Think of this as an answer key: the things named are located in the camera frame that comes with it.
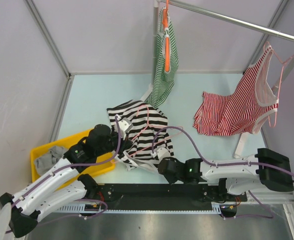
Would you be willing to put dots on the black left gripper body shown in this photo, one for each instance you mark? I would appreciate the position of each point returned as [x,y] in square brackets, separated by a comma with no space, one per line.
[122,143]

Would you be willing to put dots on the black white striped tank top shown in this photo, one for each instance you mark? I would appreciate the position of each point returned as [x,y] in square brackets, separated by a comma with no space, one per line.
[128,161]

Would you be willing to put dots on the pink wire hanger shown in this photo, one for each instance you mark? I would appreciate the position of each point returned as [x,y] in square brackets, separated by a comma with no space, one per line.
[147,121]

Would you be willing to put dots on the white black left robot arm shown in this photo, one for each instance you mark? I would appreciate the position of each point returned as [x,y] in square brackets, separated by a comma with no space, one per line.
[66,181]

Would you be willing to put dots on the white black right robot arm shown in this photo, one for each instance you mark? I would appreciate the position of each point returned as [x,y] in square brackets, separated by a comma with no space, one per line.
[266,168]

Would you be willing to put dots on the green white striped tank top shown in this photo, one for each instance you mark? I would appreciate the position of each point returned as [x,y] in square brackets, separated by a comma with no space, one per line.
[163,82]

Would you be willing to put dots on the red white striped tank top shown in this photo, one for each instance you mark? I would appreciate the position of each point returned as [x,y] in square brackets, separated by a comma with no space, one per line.
[245,110]

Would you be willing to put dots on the orange plastic hanger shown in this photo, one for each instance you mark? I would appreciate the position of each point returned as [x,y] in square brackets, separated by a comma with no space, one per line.
[165,23]

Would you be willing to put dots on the pink hanger under red top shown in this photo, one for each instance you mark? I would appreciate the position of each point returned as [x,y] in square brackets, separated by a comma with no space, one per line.
[277,86]

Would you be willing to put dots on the yellow plastic bin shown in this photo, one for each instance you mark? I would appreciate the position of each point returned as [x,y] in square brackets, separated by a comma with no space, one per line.
[68,142]

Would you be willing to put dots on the grey cloth garment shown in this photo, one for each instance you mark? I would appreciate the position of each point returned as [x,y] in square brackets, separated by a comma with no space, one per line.
[46,161]

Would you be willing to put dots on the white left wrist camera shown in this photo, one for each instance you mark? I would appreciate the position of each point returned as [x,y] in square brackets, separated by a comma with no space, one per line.
[123,127]

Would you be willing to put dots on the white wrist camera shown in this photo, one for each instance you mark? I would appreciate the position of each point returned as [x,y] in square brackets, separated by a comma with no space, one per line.
[160,153]
[123,127]

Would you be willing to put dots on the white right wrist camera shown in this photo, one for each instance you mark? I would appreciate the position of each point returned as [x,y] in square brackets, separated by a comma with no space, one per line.
[160,153]

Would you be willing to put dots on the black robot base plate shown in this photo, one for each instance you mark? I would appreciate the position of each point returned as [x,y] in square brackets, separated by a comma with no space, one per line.
[145,193]

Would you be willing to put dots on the white slotted cable duct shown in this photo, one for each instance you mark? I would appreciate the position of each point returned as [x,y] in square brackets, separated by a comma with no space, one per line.
[139,207]

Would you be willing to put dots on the metal clothes rail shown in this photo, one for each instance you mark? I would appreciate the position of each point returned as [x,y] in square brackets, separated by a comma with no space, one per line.
[232,20]

